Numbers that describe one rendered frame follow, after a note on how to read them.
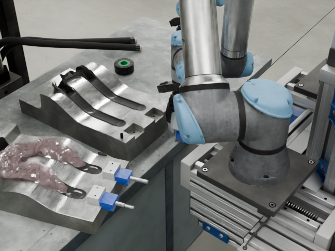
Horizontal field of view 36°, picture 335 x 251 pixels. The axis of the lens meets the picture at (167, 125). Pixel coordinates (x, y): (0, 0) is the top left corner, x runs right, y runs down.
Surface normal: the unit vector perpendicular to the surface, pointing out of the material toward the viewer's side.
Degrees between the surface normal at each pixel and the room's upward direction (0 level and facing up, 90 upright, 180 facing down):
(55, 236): 0
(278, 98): 8
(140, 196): 90
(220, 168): 0
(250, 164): 73
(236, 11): 97
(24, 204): 90
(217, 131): 86
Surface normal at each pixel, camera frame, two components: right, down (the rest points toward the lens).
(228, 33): -0.61, 0.56
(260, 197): -0.01, -0.79
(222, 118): 0.09, 0.06
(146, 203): 0.81, 0.35
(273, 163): 0.34, 0.30
